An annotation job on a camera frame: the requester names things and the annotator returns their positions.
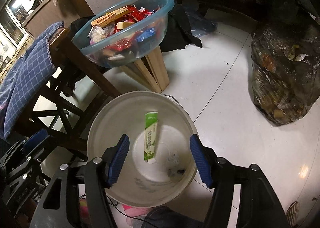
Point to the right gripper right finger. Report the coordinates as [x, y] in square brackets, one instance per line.
[259, 205]

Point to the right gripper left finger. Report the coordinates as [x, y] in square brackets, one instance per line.
[60, 204]

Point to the green toothpaste box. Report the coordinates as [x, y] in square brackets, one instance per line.
[150, 135]

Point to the kitchen base cabinets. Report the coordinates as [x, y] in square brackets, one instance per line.
[22, 22]

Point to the pink slipper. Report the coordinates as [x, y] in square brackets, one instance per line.
[134, 219]

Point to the blue checkered tablecloth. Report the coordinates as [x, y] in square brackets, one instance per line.
[29, 73]

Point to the black garbage bag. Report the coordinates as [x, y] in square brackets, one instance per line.
[285, 79]

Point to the wooden stool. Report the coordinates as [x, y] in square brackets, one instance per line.
[149, 71]

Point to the blue plastic basin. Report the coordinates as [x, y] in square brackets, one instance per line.
[112, 46]

